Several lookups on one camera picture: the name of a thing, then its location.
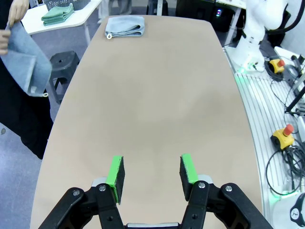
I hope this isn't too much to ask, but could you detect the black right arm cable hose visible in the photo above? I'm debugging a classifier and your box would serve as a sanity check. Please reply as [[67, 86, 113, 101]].
[[264, 0, 305, 33]]

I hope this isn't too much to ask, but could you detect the black plastic stool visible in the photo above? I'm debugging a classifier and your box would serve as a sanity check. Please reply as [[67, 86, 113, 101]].
[[49, 51, 81, 104]]

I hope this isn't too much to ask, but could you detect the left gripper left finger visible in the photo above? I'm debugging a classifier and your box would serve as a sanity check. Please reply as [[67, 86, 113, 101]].
[[30, 155, 126, 229]]

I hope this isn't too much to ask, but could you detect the black computer case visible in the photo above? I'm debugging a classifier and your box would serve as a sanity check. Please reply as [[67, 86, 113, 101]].
[[193, 0, 241, 33]]

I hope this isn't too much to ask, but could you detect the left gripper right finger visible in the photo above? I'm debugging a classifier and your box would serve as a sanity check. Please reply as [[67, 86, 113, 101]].
[[178, 154, 274, 229]]

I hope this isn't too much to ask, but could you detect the yellow emergency stop button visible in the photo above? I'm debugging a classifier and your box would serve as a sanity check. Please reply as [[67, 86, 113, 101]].
[[268, 59, 285, 75], [271, 124, 296, 151]]

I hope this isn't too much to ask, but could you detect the aluminium slotted base plate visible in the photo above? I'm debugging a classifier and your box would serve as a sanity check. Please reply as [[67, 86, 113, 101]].
[[223, 45, 305, 229]]

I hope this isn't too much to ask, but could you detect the grey woven plastic basket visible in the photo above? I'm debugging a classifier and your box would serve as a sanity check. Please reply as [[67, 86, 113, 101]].
[[45, 0, 92, 11]]

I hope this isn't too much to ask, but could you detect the person's right hand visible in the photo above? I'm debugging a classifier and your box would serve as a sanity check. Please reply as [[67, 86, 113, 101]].
[[0, 30, 11, 56]]

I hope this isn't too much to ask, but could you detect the person's left hand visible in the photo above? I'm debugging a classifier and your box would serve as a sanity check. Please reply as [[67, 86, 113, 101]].
[[8, 0, 30, 27]]

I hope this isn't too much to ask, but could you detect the light blue terry towel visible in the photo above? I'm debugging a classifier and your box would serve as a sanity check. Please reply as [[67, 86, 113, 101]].
[[4, 21, 53, 98], [104, 15, 145, 40]]

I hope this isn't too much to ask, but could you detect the black metal stand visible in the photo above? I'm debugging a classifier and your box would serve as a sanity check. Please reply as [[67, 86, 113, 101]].
[[283, 54, 305, 115]]

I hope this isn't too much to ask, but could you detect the person in black clothes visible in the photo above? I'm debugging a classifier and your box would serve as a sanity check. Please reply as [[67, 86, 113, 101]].
[[0, 0, 54, 160]]

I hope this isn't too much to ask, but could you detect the green towel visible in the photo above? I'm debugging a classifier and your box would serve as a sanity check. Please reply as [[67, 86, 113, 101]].
[[42, 14, 73, 27], [41, 3, 75, 21]]

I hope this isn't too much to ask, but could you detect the black cable bundle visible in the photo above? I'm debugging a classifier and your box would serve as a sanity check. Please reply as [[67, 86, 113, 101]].
[[265, 143, 305, 197]]

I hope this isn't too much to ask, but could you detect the white table with basket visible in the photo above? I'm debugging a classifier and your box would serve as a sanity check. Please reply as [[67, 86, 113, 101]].
[[20, 0, 102, 46]]

